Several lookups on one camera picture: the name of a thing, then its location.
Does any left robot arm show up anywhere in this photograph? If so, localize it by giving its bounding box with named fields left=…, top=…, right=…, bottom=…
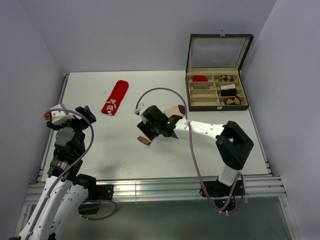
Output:
left=15, top=104, right=98, bottom=240

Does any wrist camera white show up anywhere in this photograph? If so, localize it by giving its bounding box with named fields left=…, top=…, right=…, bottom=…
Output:
left=134, top=102, right=146, bottom=116
left=43, top=103, right=75, bottom=126

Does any rolled red sock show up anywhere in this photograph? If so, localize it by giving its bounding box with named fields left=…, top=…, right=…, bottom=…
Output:
left=192, top=75, right=208, bottom=83

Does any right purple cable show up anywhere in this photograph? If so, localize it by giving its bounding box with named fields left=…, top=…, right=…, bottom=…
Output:
left=136, top=87, right=246, bottom=214

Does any black compartment storage box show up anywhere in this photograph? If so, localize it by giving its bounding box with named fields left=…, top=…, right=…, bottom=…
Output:
left=185, top=33, right=254, bottom=112

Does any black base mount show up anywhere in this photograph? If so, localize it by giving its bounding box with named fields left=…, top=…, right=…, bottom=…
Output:
left=78, top=184, right=114, bottom=216
left=203, top=180, right=246, bottom=212

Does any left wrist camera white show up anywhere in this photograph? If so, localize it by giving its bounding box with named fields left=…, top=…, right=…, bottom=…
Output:
left=43, top=103, right=75, bottom=126

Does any rolled checkered sock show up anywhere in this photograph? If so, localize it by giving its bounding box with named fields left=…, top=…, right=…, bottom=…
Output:
left=223, top=96, right=242, bottom=106
left=219, top=74, right=235, bottom=82

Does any rolled checkered sock lower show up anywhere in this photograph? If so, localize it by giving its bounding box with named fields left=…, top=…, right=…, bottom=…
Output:
left=223, top=96, right=242, bottom=106

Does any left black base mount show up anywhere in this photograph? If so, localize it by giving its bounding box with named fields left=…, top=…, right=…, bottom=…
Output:
left=78, top=184, right=114, bottom=216

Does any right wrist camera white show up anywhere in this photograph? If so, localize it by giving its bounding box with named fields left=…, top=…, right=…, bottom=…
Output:
left=134, top=102, right=146, bottom=116

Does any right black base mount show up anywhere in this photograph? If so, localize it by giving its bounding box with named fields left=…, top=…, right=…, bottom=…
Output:
left=203, top=180, right=246, bottom=212

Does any aluminium frame rail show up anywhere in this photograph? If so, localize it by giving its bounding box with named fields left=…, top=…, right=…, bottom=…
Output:
left=23, top=176, right=287, bottom=205

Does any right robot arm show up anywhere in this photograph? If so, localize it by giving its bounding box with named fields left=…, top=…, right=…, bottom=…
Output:
left=134, top=105, right=254, bottom=195

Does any rolled checkered sock upper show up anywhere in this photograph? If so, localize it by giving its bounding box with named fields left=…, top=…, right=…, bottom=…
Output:
left=219, top=74, right=235, bottom=82

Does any beige sock brown toe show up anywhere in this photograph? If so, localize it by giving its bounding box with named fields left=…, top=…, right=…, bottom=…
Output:
left=145, top=105, right=186, bottom=146

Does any red sock white pattern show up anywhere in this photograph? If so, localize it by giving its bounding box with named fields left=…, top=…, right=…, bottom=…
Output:
left=100, top=80, right=129, bottom=116

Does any rolled white black sock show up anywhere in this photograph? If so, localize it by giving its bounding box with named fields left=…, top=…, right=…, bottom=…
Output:
left=220, top=84, right=236, bottom=90

